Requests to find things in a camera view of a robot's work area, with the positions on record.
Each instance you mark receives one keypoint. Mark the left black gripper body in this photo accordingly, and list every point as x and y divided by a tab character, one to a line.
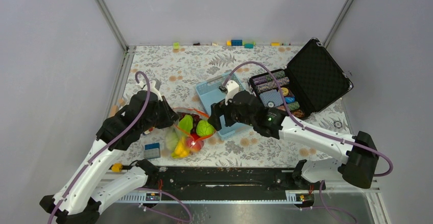
162	118

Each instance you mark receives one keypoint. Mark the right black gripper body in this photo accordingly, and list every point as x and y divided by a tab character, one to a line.
233	116

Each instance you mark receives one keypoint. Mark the light blue plastic basket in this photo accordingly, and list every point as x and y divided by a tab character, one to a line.
209	93

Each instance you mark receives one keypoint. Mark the green pepper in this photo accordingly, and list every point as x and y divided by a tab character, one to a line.
204	128

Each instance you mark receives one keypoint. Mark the dark purple grapes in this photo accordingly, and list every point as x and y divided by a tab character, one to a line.
196	118

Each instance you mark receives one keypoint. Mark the green white cabbage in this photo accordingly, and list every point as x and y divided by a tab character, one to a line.
171	140

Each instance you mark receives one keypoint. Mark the green star fruit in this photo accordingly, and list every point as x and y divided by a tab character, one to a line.
186	124

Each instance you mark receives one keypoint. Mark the clear zip top bag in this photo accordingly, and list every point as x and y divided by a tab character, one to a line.
181	133

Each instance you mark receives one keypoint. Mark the red apple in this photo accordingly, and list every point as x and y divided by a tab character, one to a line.
194	143

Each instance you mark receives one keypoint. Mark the yellow banana bunch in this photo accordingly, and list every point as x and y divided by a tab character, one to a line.
181	150

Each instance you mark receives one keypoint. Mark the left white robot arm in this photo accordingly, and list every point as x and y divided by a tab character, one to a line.
80	201

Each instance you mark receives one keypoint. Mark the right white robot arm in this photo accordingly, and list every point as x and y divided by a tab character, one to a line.
352	158

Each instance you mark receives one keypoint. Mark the blue grey block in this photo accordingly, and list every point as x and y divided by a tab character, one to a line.
151	151

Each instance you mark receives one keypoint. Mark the wooden block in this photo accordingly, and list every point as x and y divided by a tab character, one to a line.
113	111

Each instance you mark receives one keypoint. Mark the floral table mat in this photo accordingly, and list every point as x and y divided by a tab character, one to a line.
179	71

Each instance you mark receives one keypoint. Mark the blue yellow toy bricks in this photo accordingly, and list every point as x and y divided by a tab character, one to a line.
238	42

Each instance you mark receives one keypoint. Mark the black poker chip case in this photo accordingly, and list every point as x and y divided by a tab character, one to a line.
312	78

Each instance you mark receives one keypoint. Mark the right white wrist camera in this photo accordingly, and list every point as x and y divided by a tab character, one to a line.
231	88

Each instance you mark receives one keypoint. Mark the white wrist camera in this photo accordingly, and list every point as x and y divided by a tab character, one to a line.
231	88
154	87

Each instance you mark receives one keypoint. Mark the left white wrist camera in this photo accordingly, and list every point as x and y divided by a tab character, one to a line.
154	87

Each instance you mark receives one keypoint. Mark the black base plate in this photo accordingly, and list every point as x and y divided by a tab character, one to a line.
229	183

